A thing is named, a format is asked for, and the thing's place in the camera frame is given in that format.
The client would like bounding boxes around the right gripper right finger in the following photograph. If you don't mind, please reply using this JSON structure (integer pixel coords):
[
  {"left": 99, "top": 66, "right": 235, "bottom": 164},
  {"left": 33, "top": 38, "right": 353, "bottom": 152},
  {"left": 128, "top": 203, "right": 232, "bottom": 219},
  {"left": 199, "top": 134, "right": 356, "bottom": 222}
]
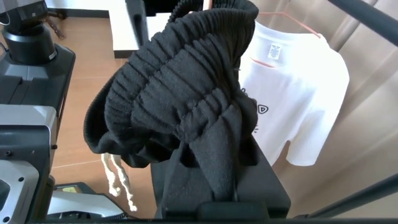
[{"left": 235, "top": 136, "right": 292, "bottom": 219}]

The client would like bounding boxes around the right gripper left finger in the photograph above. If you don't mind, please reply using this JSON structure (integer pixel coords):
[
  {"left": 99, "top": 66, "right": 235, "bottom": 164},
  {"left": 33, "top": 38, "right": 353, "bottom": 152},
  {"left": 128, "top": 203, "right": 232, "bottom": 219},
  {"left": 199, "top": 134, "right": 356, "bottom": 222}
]
[{"left": 160, "top": 145, "right": 216, "bottom": 219}]

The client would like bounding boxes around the black garment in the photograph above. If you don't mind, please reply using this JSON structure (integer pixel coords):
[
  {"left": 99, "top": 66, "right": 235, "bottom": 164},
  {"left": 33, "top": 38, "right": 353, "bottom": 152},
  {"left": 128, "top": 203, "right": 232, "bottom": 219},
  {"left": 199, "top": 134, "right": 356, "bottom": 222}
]
[{"left": 83, "top": 0, "right": 261, "bottom": 212}]

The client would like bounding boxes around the white printed t-shirt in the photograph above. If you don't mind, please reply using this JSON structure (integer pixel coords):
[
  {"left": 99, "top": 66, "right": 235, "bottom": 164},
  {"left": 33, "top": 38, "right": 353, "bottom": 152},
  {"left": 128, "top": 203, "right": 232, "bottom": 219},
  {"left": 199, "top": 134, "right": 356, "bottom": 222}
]
[{"left": 238, "top": 20, "right": 351, "bottom": 167}]

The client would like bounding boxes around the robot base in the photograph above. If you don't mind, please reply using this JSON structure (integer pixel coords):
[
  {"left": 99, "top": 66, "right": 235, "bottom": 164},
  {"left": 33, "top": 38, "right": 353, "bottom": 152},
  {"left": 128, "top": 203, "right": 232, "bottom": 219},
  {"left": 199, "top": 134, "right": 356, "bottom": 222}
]
[{"left": 0, "top": 0, "right": 127, "bottom": 222}]

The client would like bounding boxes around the black clothes rack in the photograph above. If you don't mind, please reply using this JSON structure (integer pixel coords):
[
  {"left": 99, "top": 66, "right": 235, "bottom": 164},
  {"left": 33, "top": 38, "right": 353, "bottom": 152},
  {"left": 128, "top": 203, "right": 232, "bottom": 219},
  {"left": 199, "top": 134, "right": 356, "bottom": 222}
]
[{"left": 294, "top": 0, "right": 398, "bottom": 219}]

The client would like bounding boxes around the beige curtain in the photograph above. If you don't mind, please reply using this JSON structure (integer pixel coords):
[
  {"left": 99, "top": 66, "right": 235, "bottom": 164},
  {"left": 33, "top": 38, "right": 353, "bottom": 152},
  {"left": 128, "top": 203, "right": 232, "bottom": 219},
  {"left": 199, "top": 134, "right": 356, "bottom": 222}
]
[{"left": 248, "top": 0, "right": 398, "bottom": 218}]

